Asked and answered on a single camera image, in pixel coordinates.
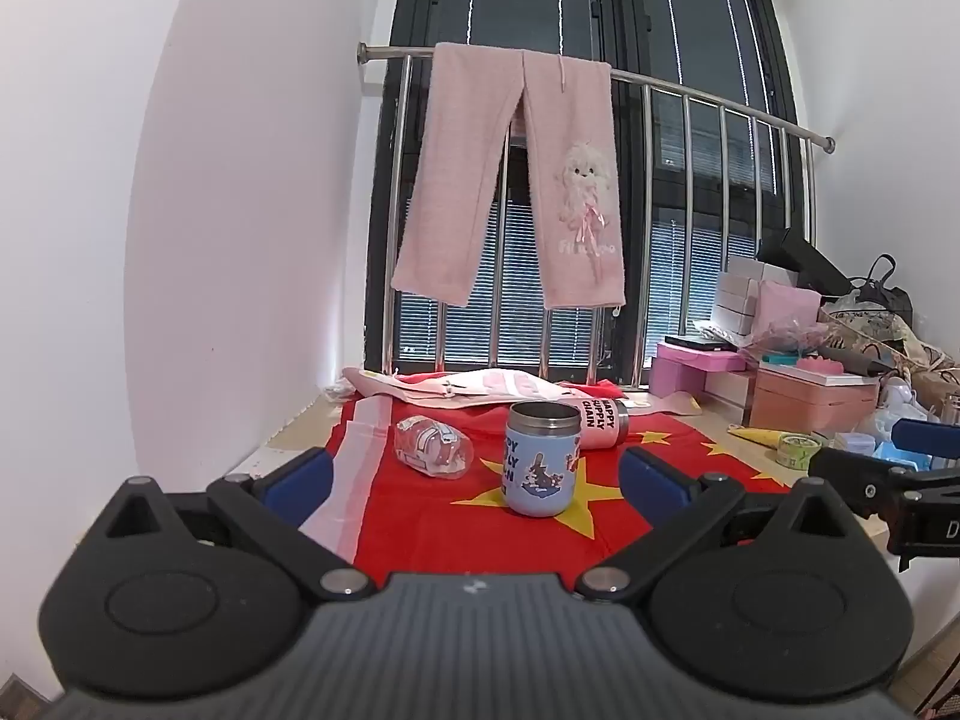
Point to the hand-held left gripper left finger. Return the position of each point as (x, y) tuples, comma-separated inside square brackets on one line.
[(300, 481)]

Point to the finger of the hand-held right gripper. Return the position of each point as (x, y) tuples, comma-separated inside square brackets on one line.
[(930, 436), (851, 474)]

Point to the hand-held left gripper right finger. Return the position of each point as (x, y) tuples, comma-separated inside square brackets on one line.
[(654, 486)]

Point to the pink printed steel cup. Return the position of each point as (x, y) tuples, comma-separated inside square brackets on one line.
[(604, 424)]

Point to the blue printed steel cup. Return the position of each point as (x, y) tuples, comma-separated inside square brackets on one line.
[(541, 465)]

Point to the light blue plastic container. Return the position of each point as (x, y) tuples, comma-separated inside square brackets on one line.
[(855, 442)]

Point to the green tape roll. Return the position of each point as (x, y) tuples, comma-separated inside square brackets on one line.
[(799, 451)]

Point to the white and pink striped cloth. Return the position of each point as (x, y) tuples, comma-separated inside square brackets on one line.
[(360, 457)]

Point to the brown patterned bag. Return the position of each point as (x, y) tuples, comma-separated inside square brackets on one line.
[(911, 360)]

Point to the salmon pink lidded box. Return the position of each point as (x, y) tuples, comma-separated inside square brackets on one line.
[(810, 405)]

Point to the yellow cone-shaped packet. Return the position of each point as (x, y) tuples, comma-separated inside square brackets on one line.
[(757, 435)]

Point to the pink ridged sponge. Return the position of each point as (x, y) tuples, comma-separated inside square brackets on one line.
[(821, 367)]

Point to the white cardboard box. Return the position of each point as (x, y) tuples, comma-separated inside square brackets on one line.
[(727, 394)]

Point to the pink cardboard box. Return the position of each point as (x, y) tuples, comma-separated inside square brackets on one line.
[(690, 373)]

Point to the black handbag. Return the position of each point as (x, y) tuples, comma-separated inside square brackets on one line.
[(889, 296)]

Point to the flat black box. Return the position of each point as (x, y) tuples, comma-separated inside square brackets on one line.
[(699, 342)]

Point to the crumpled clear plastic wrap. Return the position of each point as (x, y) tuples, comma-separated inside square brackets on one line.
[(784, 337)]

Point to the red cloth with yellow stars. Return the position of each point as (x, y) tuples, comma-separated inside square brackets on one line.
[(450, 525)]

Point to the tall pink box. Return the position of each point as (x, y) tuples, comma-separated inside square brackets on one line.
[(787, 307)]

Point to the white and pink fabric bag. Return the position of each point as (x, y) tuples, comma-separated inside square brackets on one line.
[(480, 386)]

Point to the stack of white boxes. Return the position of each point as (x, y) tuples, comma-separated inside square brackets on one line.
[(742, 300)]

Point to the black angular box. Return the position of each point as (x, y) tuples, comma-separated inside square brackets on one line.
[(802, 259)]

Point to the steel window railing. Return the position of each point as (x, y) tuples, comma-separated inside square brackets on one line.
[(675, 165)]

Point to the pink fluffy pants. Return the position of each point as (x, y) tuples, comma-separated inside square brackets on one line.
[(450, 180)]

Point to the black framed window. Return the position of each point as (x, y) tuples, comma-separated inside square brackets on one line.
[(697, 22)]

